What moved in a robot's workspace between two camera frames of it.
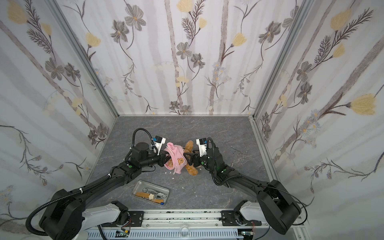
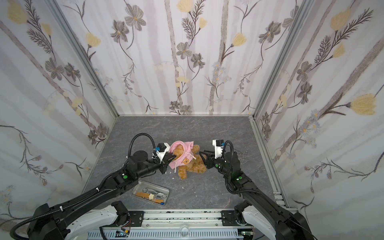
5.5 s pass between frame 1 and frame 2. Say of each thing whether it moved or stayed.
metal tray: stayed
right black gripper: moved
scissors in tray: stayed
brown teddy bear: moved
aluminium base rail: stayed
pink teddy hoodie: moved
